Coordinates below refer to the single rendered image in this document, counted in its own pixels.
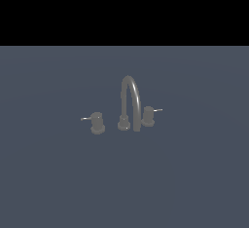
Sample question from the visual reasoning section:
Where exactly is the grey arched faucet spout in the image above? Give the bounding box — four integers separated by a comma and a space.
117, 74, 143, 133

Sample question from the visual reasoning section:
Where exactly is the grey faucet handle with lever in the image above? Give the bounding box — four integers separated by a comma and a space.
80, 111, 106, 135
141, 105, 163, 128

